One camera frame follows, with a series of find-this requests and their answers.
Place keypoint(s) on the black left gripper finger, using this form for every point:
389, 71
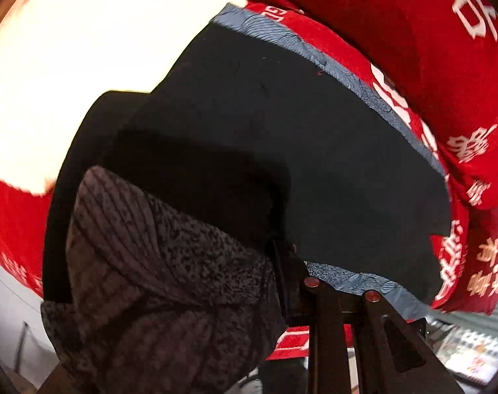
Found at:
391, 356

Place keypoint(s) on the black pants with grey waistband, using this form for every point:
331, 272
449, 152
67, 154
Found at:
173, 209

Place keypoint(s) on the patterned box on floor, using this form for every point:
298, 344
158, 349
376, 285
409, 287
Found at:
470, 355

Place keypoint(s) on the red blanket with white lettering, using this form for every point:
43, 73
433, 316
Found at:
434, 63

